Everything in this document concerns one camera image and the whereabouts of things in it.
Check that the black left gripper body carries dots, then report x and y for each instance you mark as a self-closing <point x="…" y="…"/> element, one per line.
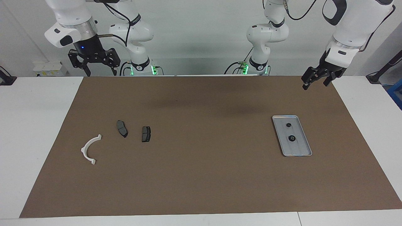
<point x="333" y="68"/>

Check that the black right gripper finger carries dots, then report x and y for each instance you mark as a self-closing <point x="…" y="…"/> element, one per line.
<point x="78" y="59"/>
<point x="113" y="59"/>

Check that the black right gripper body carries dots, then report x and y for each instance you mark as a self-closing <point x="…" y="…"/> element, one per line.
<point x="89" y="47"/>

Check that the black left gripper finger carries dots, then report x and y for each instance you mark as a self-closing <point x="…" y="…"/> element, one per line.
<point x="310" y="75"/>
<point x="331" y="77"/>

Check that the black bearing gear silver centre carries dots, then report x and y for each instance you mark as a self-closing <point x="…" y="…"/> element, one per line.
<point x="292" y="138"/>

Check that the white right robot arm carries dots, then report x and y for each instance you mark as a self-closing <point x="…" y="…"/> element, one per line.
<point x="72" y="12"/>

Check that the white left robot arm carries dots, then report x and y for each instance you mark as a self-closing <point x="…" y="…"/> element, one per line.
<point x="355" y="22"/>

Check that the silver metal tray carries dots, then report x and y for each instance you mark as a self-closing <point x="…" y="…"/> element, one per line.
<point x="298" y="147"/>

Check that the white box with labels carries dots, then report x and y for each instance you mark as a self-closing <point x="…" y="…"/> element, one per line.
<point x="50" y="68"/>

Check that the black stand with clamp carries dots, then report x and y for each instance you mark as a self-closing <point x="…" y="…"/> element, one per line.
<point x="381" y="72"/>

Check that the blue crate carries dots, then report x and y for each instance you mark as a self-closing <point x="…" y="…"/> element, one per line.
<point x="396" y="92"/>

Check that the curved dark brake pad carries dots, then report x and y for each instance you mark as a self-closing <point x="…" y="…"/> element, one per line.
<point x="122" y="128"/>

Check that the black table clamp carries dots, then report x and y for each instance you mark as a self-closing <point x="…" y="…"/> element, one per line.
<point x="6" y="80"/>

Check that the rectangular dark brake pad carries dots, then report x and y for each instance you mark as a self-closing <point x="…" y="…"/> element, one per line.
<point x="146" y="134"/>

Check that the brown table mat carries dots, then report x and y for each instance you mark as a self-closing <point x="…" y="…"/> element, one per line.
<point x="201" y="175"/>

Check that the white semicircular plastic bracket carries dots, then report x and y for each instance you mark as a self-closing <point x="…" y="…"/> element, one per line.
<point x="84" y="150"/>

